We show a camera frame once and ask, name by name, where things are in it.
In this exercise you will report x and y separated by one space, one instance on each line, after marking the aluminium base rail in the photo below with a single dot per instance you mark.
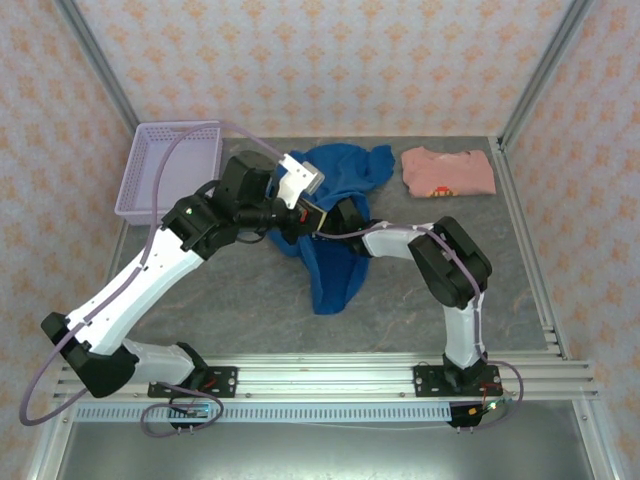
325 380

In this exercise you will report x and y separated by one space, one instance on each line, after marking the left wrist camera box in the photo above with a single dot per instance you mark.
300 175

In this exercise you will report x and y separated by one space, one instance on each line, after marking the blue printed t-shirt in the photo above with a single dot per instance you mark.
335 280

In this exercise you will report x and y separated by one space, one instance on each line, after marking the grey metal lower shelf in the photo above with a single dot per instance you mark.
325 455

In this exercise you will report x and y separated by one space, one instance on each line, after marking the pink folded t-shirt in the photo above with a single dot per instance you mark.
447 172

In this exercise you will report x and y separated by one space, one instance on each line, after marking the lavender perforated plastic basket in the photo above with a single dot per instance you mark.
170 165

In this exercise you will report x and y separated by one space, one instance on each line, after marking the aluminium frame post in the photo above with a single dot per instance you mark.
100 70
542 70

